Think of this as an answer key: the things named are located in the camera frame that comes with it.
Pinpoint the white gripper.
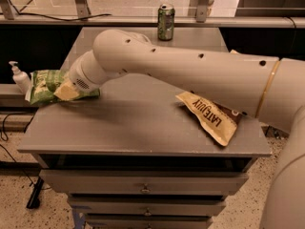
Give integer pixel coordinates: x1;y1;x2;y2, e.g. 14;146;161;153
54;51;105;100

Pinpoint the green jalapeno chip bag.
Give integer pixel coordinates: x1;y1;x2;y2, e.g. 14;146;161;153
25;70;100;105

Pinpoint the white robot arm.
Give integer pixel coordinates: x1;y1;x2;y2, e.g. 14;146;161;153
55;30;305;229

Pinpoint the brown Late July chip bag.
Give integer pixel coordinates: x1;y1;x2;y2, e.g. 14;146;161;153
176;92;241;147

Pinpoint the white pump dispenser bottle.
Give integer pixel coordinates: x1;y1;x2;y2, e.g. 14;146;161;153
9;61;31;94

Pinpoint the grey drawer cabinet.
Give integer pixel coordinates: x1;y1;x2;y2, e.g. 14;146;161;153
19;28;270;229

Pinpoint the black floor stand foot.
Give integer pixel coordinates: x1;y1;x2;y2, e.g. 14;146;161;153
26;177;44;209

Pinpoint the green soda can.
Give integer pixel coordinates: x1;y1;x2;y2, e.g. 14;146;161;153
157;4;175;41

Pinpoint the grey metal railing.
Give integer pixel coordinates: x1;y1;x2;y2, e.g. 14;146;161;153
0;0;305;29

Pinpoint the black cable on floor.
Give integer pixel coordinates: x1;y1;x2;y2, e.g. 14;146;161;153
0;111;44;189

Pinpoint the black cable on ledge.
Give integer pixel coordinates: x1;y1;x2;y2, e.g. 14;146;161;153
0;0;112;22

